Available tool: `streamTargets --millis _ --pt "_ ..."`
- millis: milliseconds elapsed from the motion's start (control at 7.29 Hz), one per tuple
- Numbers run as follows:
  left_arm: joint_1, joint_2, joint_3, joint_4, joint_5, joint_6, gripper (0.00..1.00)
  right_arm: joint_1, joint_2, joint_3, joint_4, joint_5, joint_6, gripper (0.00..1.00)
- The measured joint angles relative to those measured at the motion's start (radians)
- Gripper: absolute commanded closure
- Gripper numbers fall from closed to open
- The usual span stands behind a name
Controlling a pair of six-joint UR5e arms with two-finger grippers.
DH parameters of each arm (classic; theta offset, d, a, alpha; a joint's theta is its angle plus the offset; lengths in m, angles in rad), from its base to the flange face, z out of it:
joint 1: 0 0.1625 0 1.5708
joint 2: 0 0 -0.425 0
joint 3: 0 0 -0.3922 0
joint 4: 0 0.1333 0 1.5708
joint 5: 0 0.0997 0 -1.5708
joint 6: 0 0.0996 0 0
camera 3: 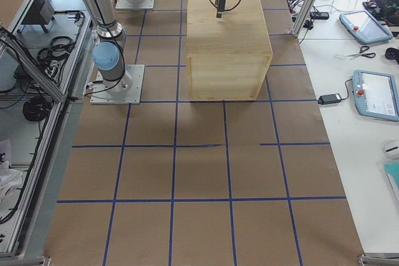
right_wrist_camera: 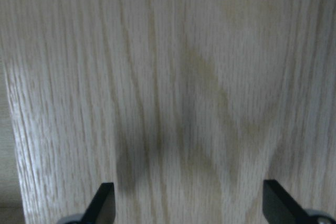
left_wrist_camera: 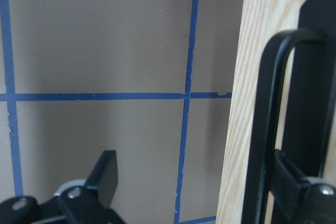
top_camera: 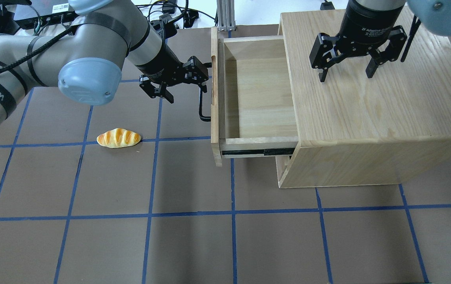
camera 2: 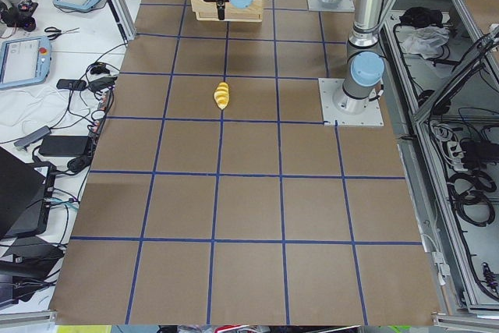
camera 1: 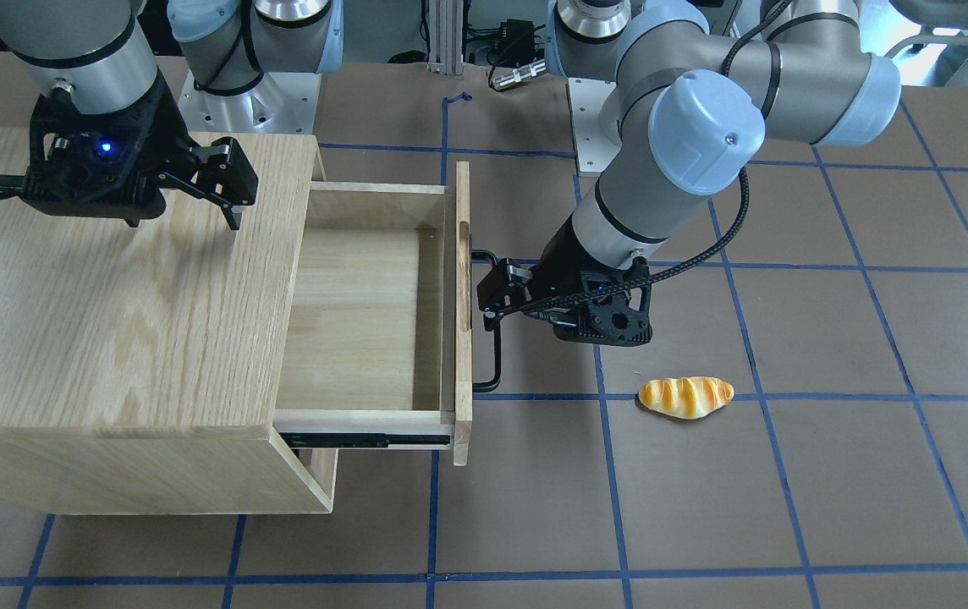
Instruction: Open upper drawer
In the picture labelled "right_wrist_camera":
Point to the light wooden drawer cabinet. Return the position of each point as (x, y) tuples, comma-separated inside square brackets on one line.
[(186, 105)]

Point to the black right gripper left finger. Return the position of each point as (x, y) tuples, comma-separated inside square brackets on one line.
[(102, 208)]

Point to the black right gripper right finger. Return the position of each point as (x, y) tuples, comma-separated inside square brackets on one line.
[(280, 207)]

